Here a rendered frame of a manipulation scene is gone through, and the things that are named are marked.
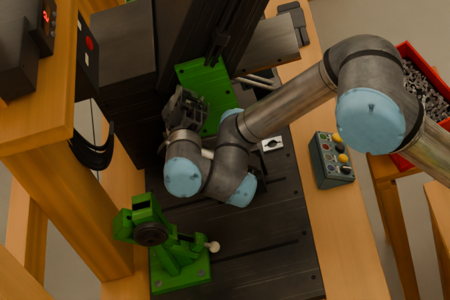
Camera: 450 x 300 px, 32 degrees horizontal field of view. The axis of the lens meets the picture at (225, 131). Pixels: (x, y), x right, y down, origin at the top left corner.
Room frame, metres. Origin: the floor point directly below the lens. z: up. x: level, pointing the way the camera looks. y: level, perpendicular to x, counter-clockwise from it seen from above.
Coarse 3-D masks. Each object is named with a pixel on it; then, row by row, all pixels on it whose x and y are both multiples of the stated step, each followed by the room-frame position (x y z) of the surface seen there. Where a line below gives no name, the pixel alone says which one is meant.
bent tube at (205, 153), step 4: (176, 88) 1.36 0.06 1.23; (184, 88) 1.37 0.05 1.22; (184, 92) 1.36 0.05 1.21; (188, 92) 1.36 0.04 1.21; (192, 92) 1.36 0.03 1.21; (196, 92) 1.36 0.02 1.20; (196, 96) 1.34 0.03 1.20; (168, 132) 1.34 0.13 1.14; (204, 148) 1.31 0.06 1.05; (204, 152) 1.30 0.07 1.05; (208, 152) 1.30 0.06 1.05; (212, 152) 1.30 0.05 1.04; (204, 156) 1.30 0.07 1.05; (208, 156) 1.29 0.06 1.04; (212, 156) 1.29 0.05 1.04
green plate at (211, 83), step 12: (192, 60) 1.39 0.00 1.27; (204, 60) 1.37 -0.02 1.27; (180, 72) 1.38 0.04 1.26; (192, 72) 1.37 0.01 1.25; (204, 72) 1.37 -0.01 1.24; (216, 72) 1.36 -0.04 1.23; (192, 84) 1.37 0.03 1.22; (204, 84) 1.36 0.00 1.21; (216, 84) 1.35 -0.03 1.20; (228, 84) 1.35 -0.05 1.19; (204, 96) 1.36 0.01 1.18; (216, 96) 1.35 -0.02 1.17; (228, 96) 1.34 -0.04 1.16; (216, 108) 1.34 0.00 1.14; (228, 108) 1.33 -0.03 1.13; (216, 120) 1.34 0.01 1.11; (204, 132) 1.34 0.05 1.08; (216, 132) 1.33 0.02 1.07
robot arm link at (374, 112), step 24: (360, 72) 0.91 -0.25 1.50; (384, 72) 0.90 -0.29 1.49; (360, 96) 0.86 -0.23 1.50; (384, 96) 0.84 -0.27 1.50; (408, 96) 0.86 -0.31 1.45; (336, 120) 0.87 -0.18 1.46; (360, 120) 0.83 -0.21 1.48; (384, 120) 0.81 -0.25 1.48; (408, 120) 0.83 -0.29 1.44; (432, 120) 0.86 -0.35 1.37; (360, 144) 0.83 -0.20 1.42; (384, 144) 0.81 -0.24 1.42; (408, 144) 0.81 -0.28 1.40; (432, 144) 0.82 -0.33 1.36; (432, 168) 0.81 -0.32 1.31
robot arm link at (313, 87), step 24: (336, 48) 1.03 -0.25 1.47; (360, 48) 0.96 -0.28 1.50; (384, 48) 0.95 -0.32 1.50; (312, 72) 1.05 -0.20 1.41; (336, 72) 1.00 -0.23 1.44; (288, 96) 1.06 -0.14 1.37; (312, 96) 1.02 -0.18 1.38; (240, 120) 1.12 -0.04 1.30; (264, 120) 1.08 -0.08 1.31; (288, 120) 1.05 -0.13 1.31; (216, 144) 1.12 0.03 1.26; (240, 144) 1.09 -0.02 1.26
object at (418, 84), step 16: (400, 48) 1.49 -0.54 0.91; (416, 64) 1.44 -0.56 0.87; (416, 80) 1.38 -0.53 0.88; (432, 80) 1.36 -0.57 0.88; (416, 96) 1.33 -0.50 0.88; (432, 96) 1.31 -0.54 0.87; (448, 96) 1.28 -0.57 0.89; (432, 112) 1.26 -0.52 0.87; (448, 112) 1.24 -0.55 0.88; (448, 128) 1.19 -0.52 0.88; (400, 160) 1.18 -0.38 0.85
